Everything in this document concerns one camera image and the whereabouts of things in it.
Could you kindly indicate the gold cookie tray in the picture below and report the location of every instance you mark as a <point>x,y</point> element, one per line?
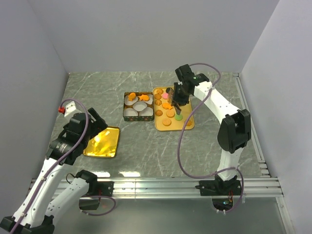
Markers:
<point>161,106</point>

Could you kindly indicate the swirl brown cookie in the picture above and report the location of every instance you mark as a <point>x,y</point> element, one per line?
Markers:
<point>159,91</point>

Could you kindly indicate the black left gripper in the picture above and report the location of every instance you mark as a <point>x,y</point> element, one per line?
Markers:
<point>98,125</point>

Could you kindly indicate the pink round cookie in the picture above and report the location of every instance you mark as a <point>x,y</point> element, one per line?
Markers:
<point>164,96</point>

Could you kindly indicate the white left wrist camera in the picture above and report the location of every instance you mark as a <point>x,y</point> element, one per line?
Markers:
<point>69,110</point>

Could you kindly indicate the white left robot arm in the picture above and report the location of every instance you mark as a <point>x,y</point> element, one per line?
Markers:
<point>39,212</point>

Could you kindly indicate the metal tongs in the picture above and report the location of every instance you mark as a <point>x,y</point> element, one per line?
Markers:
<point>178,109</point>

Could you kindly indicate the gold tin lid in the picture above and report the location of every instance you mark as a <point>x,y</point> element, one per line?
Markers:
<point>104,144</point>

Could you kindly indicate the orange fish cookie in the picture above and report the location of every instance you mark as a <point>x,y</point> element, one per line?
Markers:
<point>144,98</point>
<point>132,97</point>

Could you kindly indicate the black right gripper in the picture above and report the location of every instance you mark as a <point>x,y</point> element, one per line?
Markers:
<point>175,98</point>

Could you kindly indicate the aluminium mounting rail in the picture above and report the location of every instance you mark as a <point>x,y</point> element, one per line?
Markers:
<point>185,187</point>

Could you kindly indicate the flower shaped brown cookie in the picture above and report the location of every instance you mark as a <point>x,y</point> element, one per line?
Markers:
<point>188,123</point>

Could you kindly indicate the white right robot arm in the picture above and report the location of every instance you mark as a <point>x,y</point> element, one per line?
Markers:
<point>234,131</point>

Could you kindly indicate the green cookie tin box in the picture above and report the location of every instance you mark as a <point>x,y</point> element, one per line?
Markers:
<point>138,110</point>

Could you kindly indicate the round tan sandwich cookie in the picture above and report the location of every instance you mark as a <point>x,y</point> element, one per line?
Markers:
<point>166,122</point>

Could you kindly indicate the green round cookie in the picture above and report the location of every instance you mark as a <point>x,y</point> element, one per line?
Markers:
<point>178,117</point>

